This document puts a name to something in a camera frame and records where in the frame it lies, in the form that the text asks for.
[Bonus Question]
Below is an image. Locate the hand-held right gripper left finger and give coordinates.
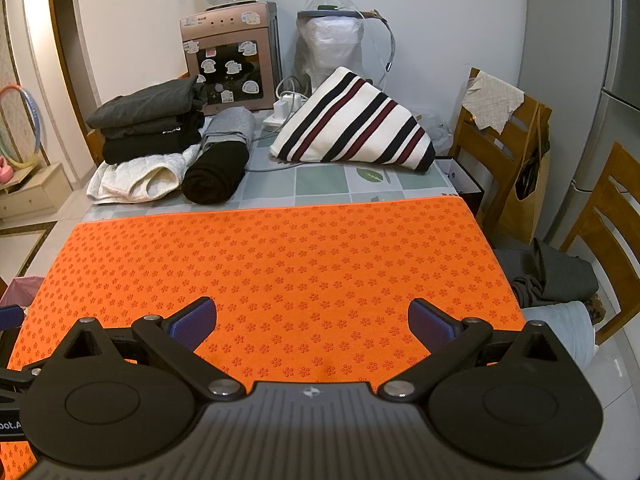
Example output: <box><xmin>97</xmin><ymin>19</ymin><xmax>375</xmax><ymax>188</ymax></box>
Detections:
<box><xmin>50</xmin><ymin>297</ymin><xmax>246</xmax><ymax>402</ymax></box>

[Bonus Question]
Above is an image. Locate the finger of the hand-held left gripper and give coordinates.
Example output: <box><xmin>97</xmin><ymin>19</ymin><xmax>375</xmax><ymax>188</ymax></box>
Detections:
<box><xmin>0</xmin><ymin>304</ymin><xmax>26</xmax><ymax>333</ymax></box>
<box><xmin>0</xmin><ymin>363</ymin><xmax>44</xmax><ymax>395</ymax></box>

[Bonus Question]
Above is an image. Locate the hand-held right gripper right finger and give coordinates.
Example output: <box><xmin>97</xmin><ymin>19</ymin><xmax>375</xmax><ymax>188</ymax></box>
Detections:
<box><xmin>377</xmin><ymin>299</ymin><xmax>576</xmax><ymax>402</ymax></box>

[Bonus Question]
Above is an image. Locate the striped knit sweater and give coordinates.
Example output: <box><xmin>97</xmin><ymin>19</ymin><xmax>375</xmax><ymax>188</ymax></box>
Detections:
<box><xmin>269</xmin><ymin>66</ymin><xmax>436</xmax><ymax>173</ymax></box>

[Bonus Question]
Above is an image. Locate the dark grey clothes pile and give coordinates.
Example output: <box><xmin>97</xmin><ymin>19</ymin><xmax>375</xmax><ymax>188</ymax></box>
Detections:
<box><xmin>492</xmin><ymin>237</ymin><xmax>600</xmax><ymax>308</ymax></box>

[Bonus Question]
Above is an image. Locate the pink fabric basket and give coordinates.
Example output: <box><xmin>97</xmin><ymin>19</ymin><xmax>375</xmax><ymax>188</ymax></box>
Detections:
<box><xmin>7</xmin><ymin>276</ymin><xmax>46</xmax><ymax>312</ymax></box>

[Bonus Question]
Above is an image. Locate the orange patterned mat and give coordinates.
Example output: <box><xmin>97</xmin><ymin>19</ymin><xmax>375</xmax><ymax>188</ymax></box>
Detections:
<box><xmin>7</xmin><ymin>199</ymin><xmax>526</xmax><ymax>466</ymax></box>

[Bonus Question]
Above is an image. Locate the light blue cloth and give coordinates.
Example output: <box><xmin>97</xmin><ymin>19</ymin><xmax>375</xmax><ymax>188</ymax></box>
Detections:
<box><xmin>522</xmin><ymin>301</ymin><xmax>598</xmax><ymax>372</ymax></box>

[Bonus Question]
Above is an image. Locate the beige low cabinet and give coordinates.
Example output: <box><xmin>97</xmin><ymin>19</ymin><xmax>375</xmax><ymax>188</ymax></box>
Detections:
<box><xmin>0</xmin><ymin>162</ymin><xmax>73</xmax><ymax>221</ymax></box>

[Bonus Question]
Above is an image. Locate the white shopping bag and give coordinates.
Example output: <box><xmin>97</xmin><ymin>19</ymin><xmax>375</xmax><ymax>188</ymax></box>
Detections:
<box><xmin>435</xmin><ymin>156</ymin><xmax>485</xmax><ymax>211</ymax></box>

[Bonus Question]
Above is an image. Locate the black rolled garment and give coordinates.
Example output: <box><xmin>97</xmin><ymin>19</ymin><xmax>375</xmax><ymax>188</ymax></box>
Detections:
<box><xmin>181</xmin><ymin>139</ymin><xmax>250</xmax><ymax>206</ymax></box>

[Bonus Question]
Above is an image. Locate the white quilted jacket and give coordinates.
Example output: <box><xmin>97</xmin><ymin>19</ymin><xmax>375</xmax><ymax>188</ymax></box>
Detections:
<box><xmin>86</xmin><ymin>142</ymin><xmax>203</xmax><ymax>205</ymax></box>

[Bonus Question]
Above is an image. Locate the wooden chair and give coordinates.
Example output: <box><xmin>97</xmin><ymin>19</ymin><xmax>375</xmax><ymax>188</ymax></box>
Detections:
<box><xmin>85</xmin><ymin>130</ymin><xmax>107</xmax><ymax>166</ymax></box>
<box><xmin>560</xmin><ymin>141</ymin><xmax>640</xmax><ymax>346</ymax></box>
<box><xmin>452</xmin><ymin>66</ymin><xmax>553</xmax><ymax>241</ymax></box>

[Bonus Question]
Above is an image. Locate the green tiled tablecloth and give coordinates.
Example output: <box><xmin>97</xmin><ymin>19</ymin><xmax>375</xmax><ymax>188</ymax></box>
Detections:
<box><xmin>82</xmin><ymin>109</ymin><xmax>458</xmax><ymax>223</ymax></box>

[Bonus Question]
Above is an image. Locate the black folded garment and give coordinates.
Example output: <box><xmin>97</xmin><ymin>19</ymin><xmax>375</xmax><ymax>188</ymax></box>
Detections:
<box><xmin>101</xmin><ymin>110</ymin><xmax>206</xmax><ymax>166</ymax></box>

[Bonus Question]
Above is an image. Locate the colourful hula hoop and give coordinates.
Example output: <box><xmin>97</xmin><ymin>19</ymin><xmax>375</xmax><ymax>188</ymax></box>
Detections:
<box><xmin>0</xmin><ymin>85</ymin><xmax>47</xmax><ymax>170</ymax></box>

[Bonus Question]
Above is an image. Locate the clear plastic bag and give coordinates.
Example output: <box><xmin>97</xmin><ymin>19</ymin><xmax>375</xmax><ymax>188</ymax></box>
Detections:
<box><xmin>420</xmin><ymin>110</ymin><xmax>455</xmax><ymax>157</ymax></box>

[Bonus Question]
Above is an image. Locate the grey rolled garment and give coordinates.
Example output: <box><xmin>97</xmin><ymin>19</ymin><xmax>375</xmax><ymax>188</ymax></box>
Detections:
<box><xmin>200</xmin><ymin>107</ymin><xmax>257</xmax><ymax>152</ymax></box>

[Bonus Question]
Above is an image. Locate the white power strip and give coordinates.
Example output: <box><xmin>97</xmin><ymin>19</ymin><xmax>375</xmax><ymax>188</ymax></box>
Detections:
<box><xmin>263</xmin><ymin>105</ymin><xmax>303</xmax><ymax>132</ymax></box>

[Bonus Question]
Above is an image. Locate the dark grey folded garment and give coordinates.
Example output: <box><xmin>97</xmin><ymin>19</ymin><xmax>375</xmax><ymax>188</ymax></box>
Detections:
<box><xmin>85</xmin><ymin>76</ymin><xmax>207</xmax><ymax>132</ymax></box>

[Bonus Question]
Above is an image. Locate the pink water dispenser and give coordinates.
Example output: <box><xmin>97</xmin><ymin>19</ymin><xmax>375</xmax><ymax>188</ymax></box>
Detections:
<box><xmin>180</xmin><ymin>1</ymin><xmax>283</xmax><ymax>113</ymax></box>

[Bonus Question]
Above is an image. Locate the silver refrigerator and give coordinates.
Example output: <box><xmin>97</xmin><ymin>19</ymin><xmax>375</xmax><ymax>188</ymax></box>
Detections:
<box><xmin>545</xmin><ymin>0</ymin><xmax>640</xmax><ymax>271</ymax></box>

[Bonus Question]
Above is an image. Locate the plastic-covered appliance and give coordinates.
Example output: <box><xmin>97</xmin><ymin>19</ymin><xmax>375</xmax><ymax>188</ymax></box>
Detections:
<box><xmin>295</xmin><ymin>0</ymin><xmax>396</xmax><ymax>92</ymax></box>

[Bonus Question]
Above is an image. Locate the wooden door frame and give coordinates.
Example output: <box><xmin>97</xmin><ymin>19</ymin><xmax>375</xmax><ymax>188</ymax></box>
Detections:
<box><xmin>47</xmin><ymin>0</ymin><xmax>98</xmax><ymax>166</ymax></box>

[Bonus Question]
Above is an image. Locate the grey cable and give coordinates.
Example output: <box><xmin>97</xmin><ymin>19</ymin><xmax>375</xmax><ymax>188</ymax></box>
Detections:
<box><xmin>364</xmin><ymin>9</ymin><xmax>397</xmax><ymax>92</ymax></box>

